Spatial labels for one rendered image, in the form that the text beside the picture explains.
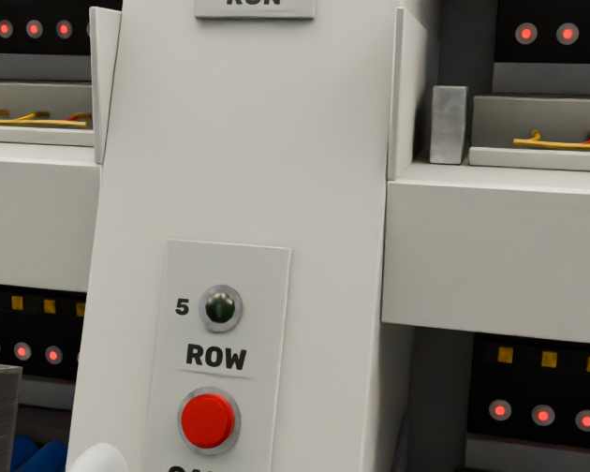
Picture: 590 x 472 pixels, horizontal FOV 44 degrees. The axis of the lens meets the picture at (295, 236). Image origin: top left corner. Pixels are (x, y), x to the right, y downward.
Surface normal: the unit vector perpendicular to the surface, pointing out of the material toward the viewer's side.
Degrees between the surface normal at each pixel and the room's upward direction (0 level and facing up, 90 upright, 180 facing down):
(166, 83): 90
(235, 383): 90
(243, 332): 90
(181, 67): 90
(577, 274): 108
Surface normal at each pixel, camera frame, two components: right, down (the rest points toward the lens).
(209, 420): -0.22, -0.11
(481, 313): -0.24, 0.20
